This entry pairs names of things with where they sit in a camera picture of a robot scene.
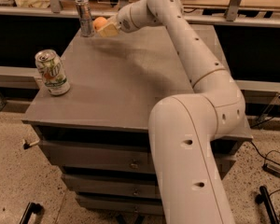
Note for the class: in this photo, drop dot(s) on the grey drawer cabinet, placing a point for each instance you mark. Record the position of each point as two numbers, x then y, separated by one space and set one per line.
115 83

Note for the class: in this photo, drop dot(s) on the black power adapter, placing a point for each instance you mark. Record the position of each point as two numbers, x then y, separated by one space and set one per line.
271 170

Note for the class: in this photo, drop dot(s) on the black leg floor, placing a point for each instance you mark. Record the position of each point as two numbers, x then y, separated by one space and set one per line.
264 197
32 209

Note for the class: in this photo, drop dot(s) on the white green 7up can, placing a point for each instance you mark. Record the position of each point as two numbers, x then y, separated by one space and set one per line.
50 68

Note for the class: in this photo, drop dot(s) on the silver redbull can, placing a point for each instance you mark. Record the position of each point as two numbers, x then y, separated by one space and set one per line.
85 18

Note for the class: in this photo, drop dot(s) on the middle grey drawer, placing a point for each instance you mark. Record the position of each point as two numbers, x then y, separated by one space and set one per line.
112 186

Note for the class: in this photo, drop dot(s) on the bottom grey drawer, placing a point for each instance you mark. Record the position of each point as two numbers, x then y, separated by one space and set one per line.
130 205

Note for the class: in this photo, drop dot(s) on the black leg right floor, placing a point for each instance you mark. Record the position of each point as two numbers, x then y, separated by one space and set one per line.
264 197

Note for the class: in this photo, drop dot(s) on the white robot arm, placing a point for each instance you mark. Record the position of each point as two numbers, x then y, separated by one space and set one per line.
182 127

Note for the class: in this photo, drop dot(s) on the black leg left floor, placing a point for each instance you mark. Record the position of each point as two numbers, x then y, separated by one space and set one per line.
32 209

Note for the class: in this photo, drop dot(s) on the top grey drawer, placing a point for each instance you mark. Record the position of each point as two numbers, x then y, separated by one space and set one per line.
130 159

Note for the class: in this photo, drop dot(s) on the grey drawer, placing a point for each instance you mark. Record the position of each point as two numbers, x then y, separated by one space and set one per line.
130 159
130 205
112 186

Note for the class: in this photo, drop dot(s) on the orange fruit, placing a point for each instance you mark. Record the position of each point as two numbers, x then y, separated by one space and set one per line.
99 23

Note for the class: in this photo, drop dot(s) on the grey metal rail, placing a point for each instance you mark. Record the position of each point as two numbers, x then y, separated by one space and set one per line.
193 19

